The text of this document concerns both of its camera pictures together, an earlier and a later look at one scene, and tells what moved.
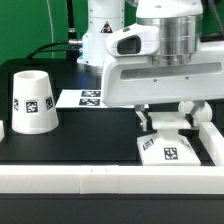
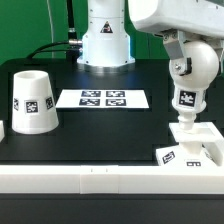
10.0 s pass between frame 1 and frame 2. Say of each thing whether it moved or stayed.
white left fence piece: stayed
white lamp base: moved
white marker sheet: stayed
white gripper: moved
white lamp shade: stayed
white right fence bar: stayed
